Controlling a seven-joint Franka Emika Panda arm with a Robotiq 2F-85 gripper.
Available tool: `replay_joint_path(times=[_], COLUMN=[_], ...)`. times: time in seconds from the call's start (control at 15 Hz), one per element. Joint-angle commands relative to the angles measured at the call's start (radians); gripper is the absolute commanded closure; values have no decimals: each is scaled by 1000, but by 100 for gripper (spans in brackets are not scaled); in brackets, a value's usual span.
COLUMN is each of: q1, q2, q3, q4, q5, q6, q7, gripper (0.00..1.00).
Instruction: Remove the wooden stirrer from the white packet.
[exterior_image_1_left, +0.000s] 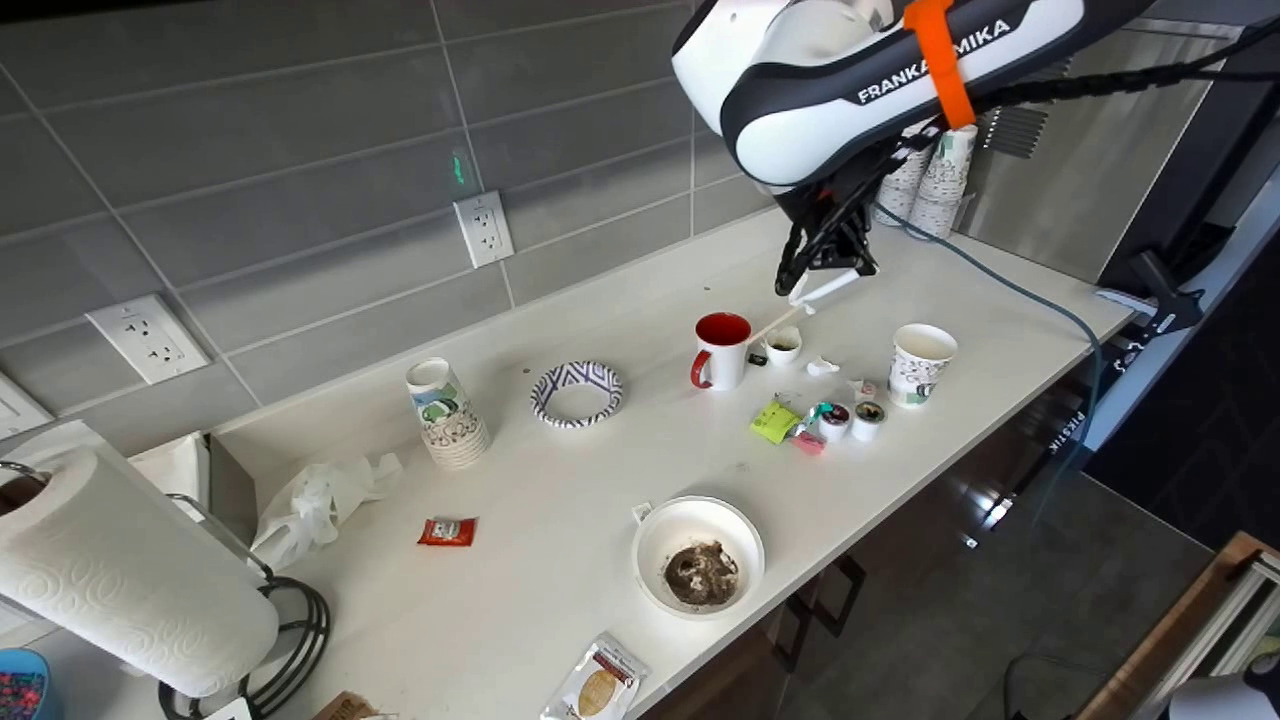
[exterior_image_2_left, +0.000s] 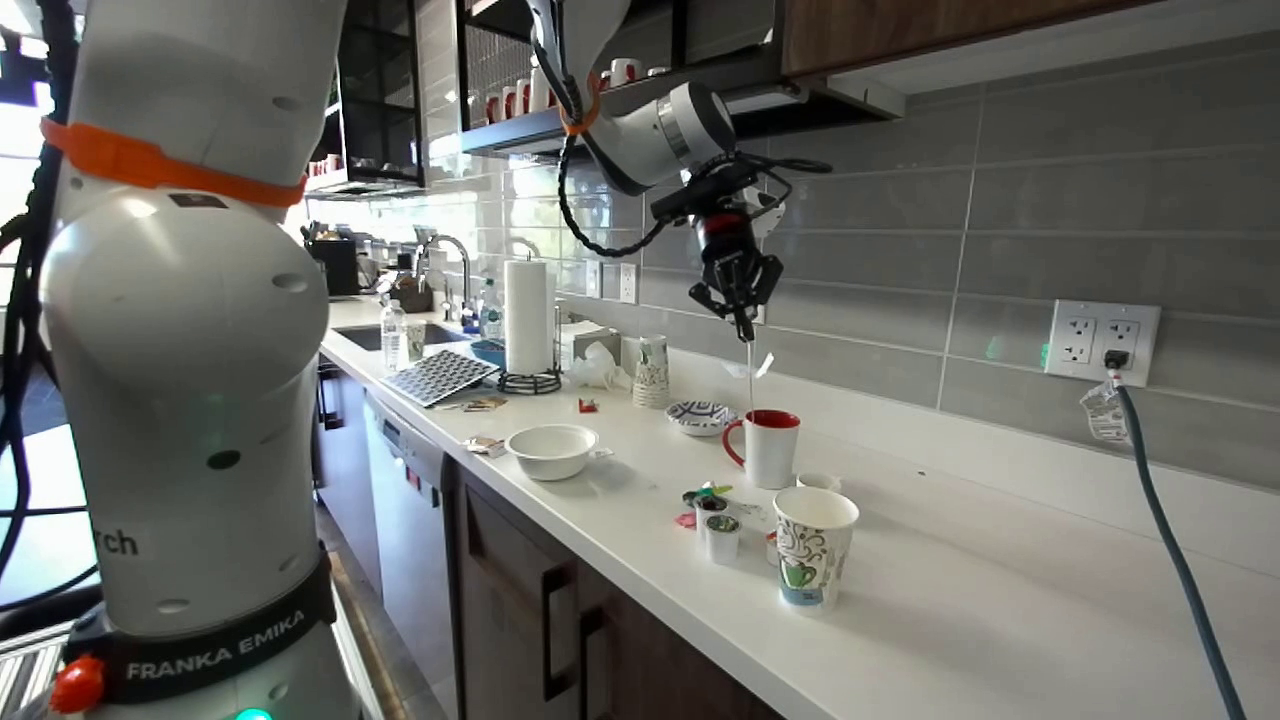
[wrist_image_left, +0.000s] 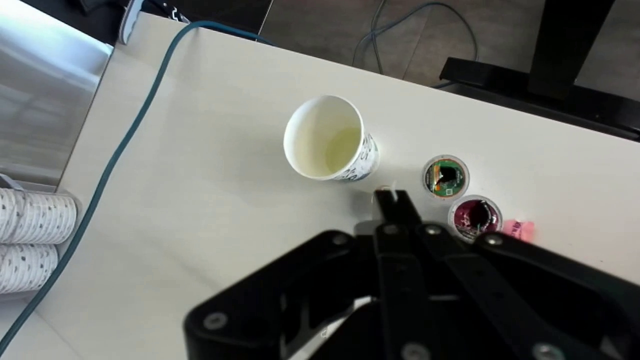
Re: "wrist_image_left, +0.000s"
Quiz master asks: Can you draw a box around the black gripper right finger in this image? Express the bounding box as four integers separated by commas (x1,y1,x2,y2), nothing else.
392,191,640,360

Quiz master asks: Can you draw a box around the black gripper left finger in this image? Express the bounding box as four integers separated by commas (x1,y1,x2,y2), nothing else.
185,188,418,360

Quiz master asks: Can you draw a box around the pink packet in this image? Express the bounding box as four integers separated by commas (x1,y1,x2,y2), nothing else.
501,218,541,241

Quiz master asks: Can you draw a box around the small pod green lid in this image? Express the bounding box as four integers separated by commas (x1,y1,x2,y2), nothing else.
421,155,472,201

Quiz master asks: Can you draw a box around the floral paper cup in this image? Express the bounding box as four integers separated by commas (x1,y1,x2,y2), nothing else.
282,94,383,186

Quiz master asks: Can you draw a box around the black table leg base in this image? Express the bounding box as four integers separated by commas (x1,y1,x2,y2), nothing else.
438,0,640,142

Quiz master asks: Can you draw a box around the short paper cup stack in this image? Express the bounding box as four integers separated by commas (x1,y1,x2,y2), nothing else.
0,242,64,297

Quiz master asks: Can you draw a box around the tall paper cup stack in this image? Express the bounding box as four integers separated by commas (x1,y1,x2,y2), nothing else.
0,188,80,247

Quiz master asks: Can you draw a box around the stainless steel fridge panel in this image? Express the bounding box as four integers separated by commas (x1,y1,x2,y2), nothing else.
0,0,116,193

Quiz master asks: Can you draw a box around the blue power cable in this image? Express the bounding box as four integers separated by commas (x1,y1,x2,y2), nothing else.
0,19,268,356

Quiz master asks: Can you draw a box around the black camera clamp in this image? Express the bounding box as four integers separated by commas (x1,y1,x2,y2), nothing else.
136,0,196,26

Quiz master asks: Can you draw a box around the pale metal rail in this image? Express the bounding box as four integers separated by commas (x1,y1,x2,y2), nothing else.
119,0,146,44

